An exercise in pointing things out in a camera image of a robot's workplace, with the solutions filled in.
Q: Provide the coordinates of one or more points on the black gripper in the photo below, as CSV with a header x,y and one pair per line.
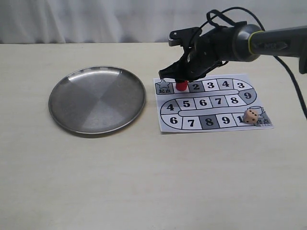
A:
x,y
208,52

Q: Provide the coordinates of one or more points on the white backdrop curtain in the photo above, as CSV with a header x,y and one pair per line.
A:
x,y
114,21

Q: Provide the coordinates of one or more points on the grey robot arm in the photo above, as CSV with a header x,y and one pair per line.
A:
x,y
241,43

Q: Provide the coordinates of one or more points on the round steel plate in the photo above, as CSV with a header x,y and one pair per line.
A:
x,y
97,100

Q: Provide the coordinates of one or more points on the beige wooden die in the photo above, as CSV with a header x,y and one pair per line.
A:
x,y
250,117

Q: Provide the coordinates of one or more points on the paper number game board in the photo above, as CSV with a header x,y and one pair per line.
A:
x,y
213,103

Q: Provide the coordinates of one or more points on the red cylinder game piece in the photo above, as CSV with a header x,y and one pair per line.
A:
x,y
181,86

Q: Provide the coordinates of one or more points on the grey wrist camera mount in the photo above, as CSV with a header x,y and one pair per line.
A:
x,y
184,37

